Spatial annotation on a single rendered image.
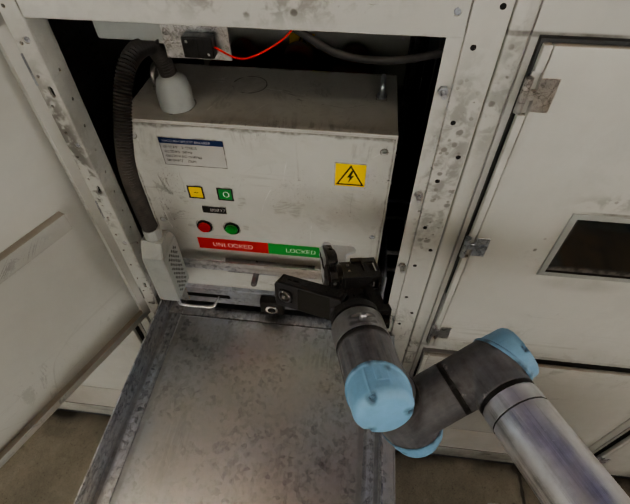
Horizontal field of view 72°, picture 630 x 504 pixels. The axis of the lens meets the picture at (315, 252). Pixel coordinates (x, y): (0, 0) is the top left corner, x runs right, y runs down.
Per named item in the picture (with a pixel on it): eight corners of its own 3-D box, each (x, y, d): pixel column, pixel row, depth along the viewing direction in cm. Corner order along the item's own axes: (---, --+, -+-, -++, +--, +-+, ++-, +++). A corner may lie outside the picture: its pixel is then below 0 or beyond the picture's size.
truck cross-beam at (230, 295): (378, 318, 111) (381, 305, 106) (173, 298, 115) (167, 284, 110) (379, 302, 114) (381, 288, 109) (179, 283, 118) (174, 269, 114)
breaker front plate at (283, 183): (369, 306, 108) (396, 142, 72) (180, 288, 111) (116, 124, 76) (369, 302, 108) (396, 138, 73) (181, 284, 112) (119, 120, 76)
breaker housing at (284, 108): (371, 303, 108) (400, 135, 72) (179, 285, 112) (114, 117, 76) (376, 176, 142) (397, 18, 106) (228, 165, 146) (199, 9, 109)
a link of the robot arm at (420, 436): (478, 433, 58) (452, 390, 52) (406, 473, 59) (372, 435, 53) (450, 388, 65) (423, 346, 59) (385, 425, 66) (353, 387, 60)
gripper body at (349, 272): (368, 290, 75) (387, 340, 65) (319, 293, 74) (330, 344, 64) (372, 253, 70) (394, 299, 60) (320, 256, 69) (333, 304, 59)
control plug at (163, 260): (180, 302, 97) (159, 249, 84) (159, 300, 98) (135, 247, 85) (191, 275, 102) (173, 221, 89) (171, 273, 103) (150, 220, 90)
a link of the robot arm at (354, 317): (334, 367, 60) (337, 322, 56) (329, 343, 64) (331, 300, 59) (387, 362, 61) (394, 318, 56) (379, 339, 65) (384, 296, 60)
